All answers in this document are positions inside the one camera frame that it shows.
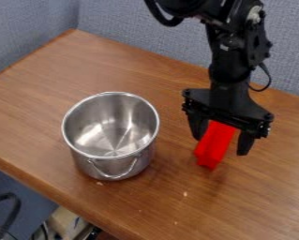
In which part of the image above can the black cable under table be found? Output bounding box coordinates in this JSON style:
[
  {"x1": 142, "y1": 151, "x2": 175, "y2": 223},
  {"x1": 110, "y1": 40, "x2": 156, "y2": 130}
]
[{"x1": 0, "y1": 192, "x2": 23, "y2": 240}]

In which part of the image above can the beige box under table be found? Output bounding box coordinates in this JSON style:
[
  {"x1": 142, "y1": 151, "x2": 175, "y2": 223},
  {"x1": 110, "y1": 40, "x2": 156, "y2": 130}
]
[{"x1": 45, "y1": 206, "x2": 89, "y2": 240}]

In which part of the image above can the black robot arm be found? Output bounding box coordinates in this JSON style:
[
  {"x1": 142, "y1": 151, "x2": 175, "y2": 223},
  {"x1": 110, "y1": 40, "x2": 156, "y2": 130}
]
[{"x1": 144, "y1": 0, "x2": 274, "y2": 156}]

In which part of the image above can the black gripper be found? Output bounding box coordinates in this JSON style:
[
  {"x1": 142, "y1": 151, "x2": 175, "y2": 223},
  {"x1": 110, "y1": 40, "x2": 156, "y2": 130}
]
[{"x1": 182, "y1": 79, "x2": 274, "y2": 156}]

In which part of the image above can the metal pot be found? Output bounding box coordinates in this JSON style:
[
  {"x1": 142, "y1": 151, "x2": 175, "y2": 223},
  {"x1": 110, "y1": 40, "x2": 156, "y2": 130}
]
[{"x1": 61, "y1": 92, "x2": 160, "y2": 181}]

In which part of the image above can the red plastic block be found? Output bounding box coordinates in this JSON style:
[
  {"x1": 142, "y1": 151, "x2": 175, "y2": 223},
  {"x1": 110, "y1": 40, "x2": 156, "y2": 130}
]
[{"x1": 194, "y1": 121, "x2": 235, "y2": 170}]

